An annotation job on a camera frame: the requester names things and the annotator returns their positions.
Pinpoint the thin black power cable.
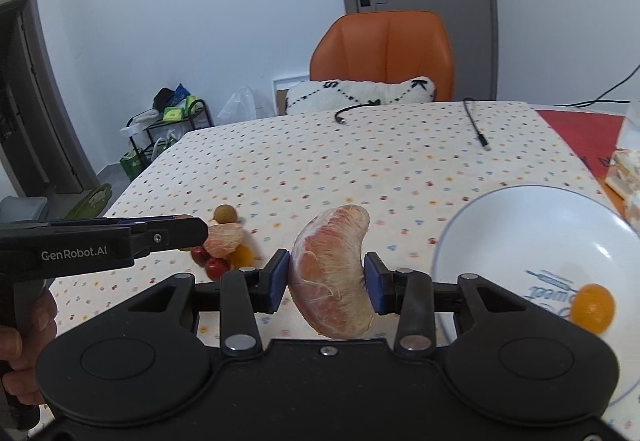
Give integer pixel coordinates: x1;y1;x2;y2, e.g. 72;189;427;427
570;61;640;108

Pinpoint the red table mat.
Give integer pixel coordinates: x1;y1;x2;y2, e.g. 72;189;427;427
537;107;632;217

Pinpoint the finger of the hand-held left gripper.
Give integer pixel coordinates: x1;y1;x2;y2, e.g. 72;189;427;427
120;215;209;256

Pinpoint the orange chair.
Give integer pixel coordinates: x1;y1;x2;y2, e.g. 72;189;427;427
310;11;455;102

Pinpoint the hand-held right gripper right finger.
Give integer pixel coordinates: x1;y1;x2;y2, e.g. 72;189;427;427
363;251;526;354

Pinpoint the short black cable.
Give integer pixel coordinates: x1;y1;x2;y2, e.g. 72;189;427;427
334;102;381;124

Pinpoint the small peeled pomelo segment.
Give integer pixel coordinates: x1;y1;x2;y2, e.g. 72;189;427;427
202;223;247;258

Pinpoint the dark doorway frame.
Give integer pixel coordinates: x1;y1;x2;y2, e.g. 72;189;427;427
0;0;101;197

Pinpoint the blue green bag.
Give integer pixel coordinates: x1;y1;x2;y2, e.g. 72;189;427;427
172;84;198;114

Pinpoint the large peeled pomelo segment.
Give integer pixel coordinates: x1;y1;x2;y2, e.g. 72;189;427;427
289;204;377;338

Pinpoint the clear plastic bag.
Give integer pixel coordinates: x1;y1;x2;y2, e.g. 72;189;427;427
217;85;276;126

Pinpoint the white fluffy pillow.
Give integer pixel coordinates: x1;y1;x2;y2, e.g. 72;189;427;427
285;77;438;116

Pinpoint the clear plastic wrapped package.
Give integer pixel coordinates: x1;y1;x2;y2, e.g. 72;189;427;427
605;101;640;222

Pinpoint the long black cable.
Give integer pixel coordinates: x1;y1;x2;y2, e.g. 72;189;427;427
462;97;493;152

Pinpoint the yellow cherry tomato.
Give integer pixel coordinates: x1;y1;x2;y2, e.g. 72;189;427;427
229;245;253;269

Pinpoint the green cartoon board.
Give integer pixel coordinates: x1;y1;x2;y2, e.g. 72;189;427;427
62;184;113;222

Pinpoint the person's left hand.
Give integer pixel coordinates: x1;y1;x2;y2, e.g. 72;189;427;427
0;288;58;409

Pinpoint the grey bin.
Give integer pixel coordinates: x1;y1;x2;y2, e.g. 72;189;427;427
0;196;48;224

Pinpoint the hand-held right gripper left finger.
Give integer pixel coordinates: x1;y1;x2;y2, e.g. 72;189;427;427
127;248;292;356

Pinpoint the orange kumquat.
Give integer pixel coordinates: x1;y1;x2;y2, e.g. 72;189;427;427
569;283;615;334

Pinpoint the white plate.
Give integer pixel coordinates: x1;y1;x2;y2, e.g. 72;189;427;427
431;186;640;349

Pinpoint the white framed board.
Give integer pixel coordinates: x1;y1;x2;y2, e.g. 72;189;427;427
272;75;311;114

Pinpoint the black metal rack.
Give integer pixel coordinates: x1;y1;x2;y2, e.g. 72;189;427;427
127;98;216;172

